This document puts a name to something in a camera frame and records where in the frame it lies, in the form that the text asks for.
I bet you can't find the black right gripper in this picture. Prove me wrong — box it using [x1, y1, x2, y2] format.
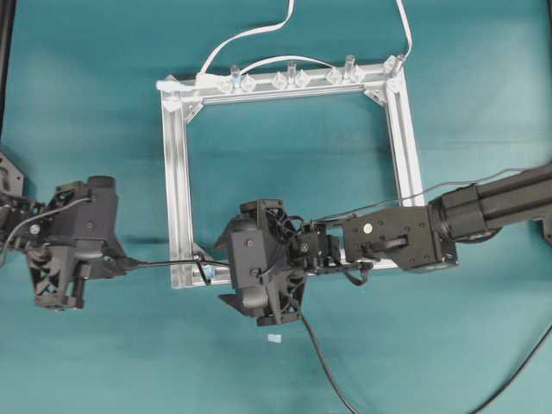
[214, 199, 305, 326]

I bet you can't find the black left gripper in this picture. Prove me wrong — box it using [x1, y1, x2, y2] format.
[26, 176, 126, 310]

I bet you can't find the black USB cable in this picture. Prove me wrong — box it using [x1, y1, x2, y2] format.
[116, 256, 552, 414]

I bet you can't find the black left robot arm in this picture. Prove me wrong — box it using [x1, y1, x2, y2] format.
[1, 176, 125, 310]

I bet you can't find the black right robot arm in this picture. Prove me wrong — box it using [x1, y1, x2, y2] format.
[216, 166, 551, 326]

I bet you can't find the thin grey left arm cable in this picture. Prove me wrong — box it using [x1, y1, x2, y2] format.
[0, 196, 96, 268]

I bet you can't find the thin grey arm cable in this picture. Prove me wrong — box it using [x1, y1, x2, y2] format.
[0, 196, 96, 268]
[318, 166, 552, 225]

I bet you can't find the clear standoff post left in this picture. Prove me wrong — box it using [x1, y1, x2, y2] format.
[230, 65, 242, 90]

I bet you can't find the clear standoff post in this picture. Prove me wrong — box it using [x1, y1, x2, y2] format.
[286, 60, 297, 88]
[230, 65, 242, 90]
[343, 54, 355, 81]

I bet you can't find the clear standoff post middle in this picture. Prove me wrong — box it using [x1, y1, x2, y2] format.
[286, 60, 297, 88]

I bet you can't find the white flat ribbon cable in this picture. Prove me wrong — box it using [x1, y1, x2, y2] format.
[194, 0, 414, 85]

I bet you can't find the clear standoff post right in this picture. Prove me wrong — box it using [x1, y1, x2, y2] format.
[343, 54, 355, 81]

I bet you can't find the square aluminium extrusion frame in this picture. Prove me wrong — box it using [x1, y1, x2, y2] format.
[156, 56, 425, 289]

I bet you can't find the black vertical rail left edge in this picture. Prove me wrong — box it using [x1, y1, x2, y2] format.
[0, 0, 17, 125]

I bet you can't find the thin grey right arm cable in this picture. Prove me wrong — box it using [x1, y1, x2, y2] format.
[318, 166, 552, 225]

